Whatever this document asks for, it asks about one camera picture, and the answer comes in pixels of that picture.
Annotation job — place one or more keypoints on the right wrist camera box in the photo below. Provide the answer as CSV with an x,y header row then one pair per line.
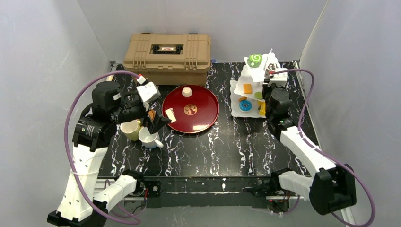
x,y
280,77

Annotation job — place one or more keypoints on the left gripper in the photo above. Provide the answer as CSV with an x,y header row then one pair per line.
x,y
147,115

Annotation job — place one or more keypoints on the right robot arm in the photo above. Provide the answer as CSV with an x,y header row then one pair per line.
x,y
329,187

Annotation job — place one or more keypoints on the tan plastic toolbox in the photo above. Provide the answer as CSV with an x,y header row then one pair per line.
x,y
168,59

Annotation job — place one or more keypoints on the yellow toy cake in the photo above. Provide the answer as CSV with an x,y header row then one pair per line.
x,y
262,108

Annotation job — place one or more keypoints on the white tiered cake stand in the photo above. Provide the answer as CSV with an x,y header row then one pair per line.
x,y
254,76

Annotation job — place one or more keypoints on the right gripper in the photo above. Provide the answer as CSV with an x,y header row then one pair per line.
x,y
266,86

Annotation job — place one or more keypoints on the yellow green mug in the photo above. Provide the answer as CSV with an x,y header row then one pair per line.
x,y
131,129

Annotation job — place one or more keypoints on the green toy macaron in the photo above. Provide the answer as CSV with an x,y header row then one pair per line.
x,y
258,95

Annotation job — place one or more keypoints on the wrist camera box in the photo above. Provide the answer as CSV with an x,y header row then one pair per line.
x,y
280,77
147,91

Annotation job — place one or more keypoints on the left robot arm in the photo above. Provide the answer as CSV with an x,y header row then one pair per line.
x,y
80,206

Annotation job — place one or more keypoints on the red round tray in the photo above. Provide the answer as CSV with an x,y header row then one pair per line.
x,y
193,114

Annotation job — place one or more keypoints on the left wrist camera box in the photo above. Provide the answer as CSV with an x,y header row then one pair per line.
x,y
147,91

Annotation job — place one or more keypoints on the orange toy cake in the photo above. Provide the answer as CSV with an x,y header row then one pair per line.
x,y
247,88

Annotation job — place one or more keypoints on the brown swirl roll cake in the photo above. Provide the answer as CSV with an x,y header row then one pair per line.
x,y
271,68

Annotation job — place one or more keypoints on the white round toy mochi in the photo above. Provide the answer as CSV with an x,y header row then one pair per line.
x,y
187,92

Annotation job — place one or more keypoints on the green swirl roll cake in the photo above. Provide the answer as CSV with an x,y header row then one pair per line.
x,y
254,60

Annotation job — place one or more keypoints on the white toy cake slice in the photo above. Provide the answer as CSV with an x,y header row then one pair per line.
x,y
170,114

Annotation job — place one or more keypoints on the white grey mug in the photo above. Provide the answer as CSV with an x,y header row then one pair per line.
x,y
149,140

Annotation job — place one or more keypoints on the blue toy donut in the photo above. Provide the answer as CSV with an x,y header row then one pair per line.
x,y
245,106

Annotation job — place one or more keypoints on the wooden coaster stack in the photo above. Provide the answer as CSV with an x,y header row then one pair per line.
x,y
151,114

